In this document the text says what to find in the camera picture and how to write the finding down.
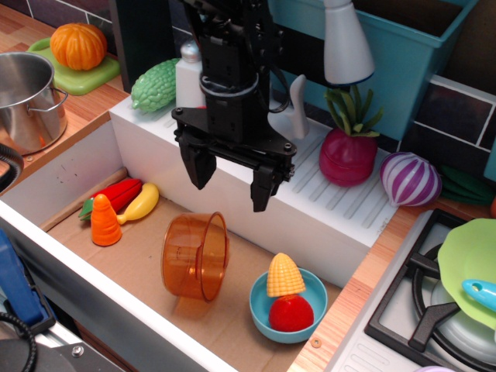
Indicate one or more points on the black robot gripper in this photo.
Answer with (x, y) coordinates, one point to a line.
(234, 123)

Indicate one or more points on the transparent orange plastic pot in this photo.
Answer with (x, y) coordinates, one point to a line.
(195, 255)

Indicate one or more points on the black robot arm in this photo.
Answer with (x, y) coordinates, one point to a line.
(230, 19)

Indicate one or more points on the white toy sink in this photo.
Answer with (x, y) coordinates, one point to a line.
(117, 294)

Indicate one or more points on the stainless steel pot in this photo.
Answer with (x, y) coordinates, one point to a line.
(32, 108)

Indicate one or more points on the white soap dispenser bottle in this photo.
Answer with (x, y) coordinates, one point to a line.
(188, 73)

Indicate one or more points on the yellow toy banana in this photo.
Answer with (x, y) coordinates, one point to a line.
(142, 205)

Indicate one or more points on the green toy bitter gourd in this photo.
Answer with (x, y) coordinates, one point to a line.
(156, 88)

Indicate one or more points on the magenta toy radish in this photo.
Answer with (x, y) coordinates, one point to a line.
(348, 152)

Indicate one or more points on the red toy chili pepper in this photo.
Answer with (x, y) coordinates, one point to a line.
(119, 195)

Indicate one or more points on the yellow toy corn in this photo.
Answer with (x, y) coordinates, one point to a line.
(284, 277)

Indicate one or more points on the orange toy carrot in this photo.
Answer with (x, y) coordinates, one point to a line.
(105, 230)

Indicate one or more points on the light blue plastic bowl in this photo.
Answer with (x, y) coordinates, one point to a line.
(260, 304)

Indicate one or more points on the red toy tomato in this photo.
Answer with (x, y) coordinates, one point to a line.
(291, 313)

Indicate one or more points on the white toy faucet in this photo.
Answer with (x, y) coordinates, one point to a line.
(328, 46)

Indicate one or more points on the purple striped toy onion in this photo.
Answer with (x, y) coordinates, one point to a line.
(409, 180)

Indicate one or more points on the green cutting board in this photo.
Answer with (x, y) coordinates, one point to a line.
(77, 82)

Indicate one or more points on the orange toy pumpkin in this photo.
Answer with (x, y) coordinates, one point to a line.
(79, 46)

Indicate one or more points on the teal plastic bin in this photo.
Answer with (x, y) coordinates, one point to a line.
(405, 58)

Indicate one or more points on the dark green toy vegetable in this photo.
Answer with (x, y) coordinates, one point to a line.
(462, 187)

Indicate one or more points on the toy stove top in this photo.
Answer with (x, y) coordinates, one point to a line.
(410, 322)

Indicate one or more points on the blue clamp device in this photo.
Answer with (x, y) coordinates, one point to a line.
(23, 298)

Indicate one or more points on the lime green plastic plate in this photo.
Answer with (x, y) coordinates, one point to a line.
(468, 252)

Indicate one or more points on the light blue plastic utensil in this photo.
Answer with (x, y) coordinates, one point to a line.
(483, 292)

